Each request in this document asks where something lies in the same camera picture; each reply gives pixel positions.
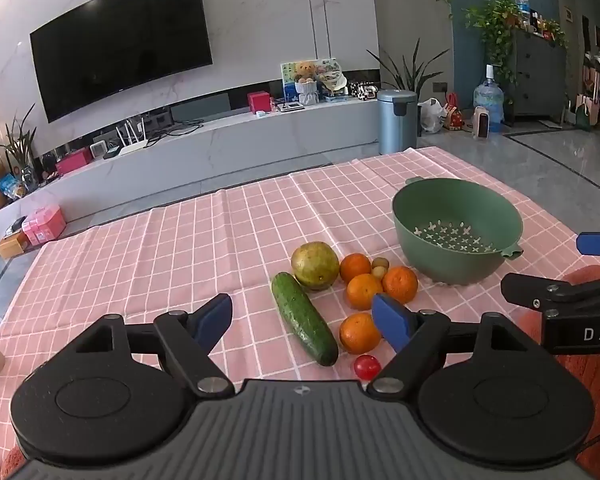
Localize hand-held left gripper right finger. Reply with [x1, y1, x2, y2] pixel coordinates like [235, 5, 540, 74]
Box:
[367, 294, 512, 397]

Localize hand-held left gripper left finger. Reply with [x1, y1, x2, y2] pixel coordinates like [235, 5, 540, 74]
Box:
[72, 294, 236, 399]

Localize orange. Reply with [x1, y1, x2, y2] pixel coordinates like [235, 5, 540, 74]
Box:
[346, 273, 384, 310]
[339, 312, 383, 355]
[340, 253, 372, 284]
[382, 265, 419, 304]

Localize green cucumber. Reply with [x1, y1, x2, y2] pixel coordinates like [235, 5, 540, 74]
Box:
[271, 272, 340, 367]

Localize green colander bowl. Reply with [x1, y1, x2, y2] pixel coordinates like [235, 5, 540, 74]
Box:
[392, 176, 525, 287]

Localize red cherry tomato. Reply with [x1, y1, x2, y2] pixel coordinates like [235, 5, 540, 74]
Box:
[354, 354, 382, 381]

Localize pink checked tablecloth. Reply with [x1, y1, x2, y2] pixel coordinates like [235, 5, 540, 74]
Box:
[0, 146, 600, 480]

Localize large yellow-green citrus fruit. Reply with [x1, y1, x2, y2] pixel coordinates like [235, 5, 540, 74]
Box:
[291, 242, 341, 291]

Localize green tote bag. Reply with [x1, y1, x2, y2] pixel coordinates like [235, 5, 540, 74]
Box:
[574, 94, 599, 132]

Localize small white space heater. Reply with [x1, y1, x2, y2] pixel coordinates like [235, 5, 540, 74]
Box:
[473, 106, 492, 140]

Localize grey marble television cabinet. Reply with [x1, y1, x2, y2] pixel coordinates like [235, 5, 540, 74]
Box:
[0, 91, 422, 261]

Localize blue water jug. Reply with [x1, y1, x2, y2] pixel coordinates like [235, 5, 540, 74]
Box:
[473, 64, 505, 127]

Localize grey-blue dresser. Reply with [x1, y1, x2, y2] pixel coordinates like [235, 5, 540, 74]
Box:
[509, 27, 569, 117]

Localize white router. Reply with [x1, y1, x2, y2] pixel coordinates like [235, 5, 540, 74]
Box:
[116, 115, 148, 157]

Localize red gift bag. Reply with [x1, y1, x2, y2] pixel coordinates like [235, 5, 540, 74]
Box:
[442, 92, 465, 131]

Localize pink storage box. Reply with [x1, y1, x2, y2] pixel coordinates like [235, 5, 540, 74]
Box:
[22, 204, 66, 246]

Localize blue-grey pedal trash bin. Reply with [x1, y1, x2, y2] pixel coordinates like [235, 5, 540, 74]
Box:
[377, 89, 419, 155]

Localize white plastic bag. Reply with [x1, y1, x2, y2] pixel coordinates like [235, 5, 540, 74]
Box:
[418, 98, 446, 134]

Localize magenta box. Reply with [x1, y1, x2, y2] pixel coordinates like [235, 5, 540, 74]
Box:
[55, 149, 92, 176]

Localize orange cardboard box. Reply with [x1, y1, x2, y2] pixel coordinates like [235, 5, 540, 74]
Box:
[0, 232, 31, 260]

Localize green ivy plant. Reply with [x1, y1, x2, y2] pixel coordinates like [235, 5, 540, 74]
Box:
[461, 0, 522, 92]

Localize long-leaf potted plant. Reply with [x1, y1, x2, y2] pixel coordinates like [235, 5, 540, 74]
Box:
[366, 39, 450, 102]

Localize teddy bear in white pot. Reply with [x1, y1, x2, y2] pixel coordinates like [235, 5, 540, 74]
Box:
[293, 61, 321, 108]

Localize spiky green potted plant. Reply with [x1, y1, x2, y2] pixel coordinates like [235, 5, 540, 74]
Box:
[0, 104, 39, 192]

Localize colourful picture board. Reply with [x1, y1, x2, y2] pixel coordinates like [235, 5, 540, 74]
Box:
[280, 57, 351, 101]

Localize black flat television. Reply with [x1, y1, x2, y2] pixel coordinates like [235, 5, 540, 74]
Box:
[29, 0, 214, 124]

